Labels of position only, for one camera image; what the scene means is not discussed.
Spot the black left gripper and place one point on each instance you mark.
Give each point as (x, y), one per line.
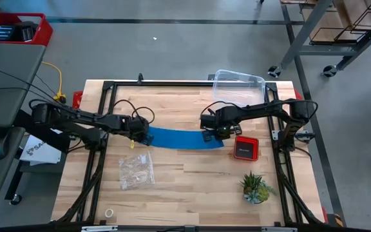
(138, 127)

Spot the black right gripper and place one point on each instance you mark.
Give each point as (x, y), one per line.
(224, 131)

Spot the clear plastic zip bag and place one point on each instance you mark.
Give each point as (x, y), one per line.
(136, 170)

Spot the blue elastic bandage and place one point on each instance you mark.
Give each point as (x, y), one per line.
(182, 139)

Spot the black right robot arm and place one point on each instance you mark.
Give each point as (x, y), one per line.
(262, 108)

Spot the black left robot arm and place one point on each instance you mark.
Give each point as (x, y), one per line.
(85, 117)

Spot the white tape roll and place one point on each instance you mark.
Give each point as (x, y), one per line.
(106, 212)

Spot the small yellow tag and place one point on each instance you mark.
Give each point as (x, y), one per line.
(132, 145)

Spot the red tray with black rim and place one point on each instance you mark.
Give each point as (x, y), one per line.
(245, 149)

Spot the clear plastic container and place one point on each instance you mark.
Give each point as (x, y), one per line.
(237, 87)

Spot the small potted succulent plant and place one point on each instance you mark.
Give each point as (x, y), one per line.
(255, 190)

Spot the black cart caster wheel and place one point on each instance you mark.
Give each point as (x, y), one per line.
(329, 71)
(274, 71)

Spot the red clamp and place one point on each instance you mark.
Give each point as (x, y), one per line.
(298, 95)
(77, 99)

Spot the white printed paper sheet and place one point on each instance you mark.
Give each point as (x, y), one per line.
(40, 153)

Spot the grey metal cart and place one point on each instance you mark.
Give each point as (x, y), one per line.
(327, 50)

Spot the black desk caster wheel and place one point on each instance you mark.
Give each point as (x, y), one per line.
(15, 199)

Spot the yellow black striped marker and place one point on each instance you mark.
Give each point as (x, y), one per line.
(338, 220)

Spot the black computer mouse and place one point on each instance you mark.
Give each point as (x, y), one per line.
(0, 145)

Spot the red plastic crate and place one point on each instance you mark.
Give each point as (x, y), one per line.
(45, 32)

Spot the grey desk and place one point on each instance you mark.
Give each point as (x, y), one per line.
(8, 71)

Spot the wooden shelf board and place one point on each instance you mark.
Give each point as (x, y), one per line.
(330, 19)

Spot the black device box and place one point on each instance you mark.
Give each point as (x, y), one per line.
(26, 31)

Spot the black device white stripes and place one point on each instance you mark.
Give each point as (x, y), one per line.
(2, 33)

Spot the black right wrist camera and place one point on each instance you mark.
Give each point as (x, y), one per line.
(208, 121)

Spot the black frame clamp knob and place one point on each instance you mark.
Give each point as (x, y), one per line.
(140, 79)

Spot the black aluminium table frame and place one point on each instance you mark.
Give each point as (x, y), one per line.
(172, 83)

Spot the silver metal bracket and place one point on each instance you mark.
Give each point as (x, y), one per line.
(98, 228)

